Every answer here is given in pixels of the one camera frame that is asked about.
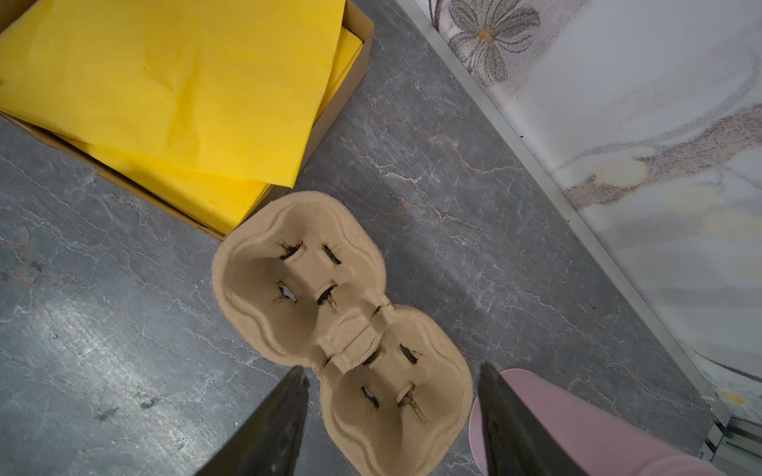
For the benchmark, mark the brown pulp cup carrier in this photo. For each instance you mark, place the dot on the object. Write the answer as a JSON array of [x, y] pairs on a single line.
[[305, 285]]

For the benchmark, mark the yellow paper napkins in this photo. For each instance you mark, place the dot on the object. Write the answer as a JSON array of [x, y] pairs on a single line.
[[178, 101]]

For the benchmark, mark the brown cardboard tray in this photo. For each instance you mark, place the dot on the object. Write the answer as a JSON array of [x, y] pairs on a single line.
[[333, 107]]

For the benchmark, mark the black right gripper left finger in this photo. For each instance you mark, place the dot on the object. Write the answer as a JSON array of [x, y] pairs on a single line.
[[269, 442]]

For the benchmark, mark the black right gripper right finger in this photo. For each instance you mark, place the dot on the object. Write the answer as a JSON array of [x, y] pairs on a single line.
[[516, 443]]

